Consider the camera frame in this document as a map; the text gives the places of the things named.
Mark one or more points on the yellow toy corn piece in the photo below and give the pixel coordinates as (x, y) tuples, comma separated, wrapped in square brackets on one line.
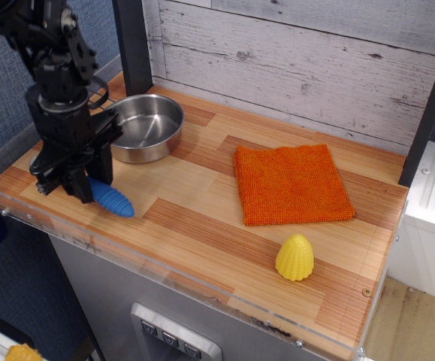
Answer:
[(295, 259)]

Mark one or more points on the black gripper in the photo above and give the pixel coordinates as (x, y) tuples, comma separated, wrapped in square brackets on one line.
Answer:
[(69, 133)]

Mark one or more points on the dark vertical post right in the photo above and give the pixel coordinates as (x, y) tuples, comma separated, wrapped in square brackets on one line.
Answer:
[(420, 141)]

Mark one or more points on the clear acrylic table guard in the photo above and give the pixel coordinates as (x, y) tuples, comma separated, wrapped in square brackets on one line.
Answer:
[(203, 249)]

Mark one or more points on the yellow object bottom left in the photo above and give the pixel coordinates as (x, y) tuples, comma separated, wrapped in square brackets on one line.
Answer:
[(22, 352)]

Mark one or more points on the dark vertical post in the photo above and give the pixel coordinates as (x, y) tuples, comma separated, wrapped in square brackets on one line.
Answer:
[(133, 46), (420, 141)]

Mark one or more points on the silver button control panel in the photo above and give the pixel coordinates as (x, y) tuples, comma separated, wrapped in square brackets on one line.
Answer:
[(174, 335)]

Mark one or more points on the dark vertical post left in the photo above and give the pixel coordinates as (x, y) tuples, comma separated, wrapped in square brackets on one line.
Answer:
[(133, 46)]

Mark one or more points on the small steel pot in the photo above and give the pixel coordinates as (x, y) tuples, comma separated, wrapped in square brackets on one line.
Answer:
[(151, 127)]

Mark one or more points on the blue handled metal spoon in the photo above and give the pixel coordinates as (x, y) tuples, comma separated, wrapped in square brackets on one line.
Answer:
[(105, 195)]

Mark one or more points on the orange knitted cloth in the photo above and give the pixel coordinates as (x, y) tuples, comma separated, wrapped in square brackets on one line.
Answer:
[(288, 185)]

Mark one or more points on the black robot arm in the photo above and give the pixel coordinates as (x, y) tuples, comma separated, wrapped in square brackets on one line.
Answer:
[(47, 37)]

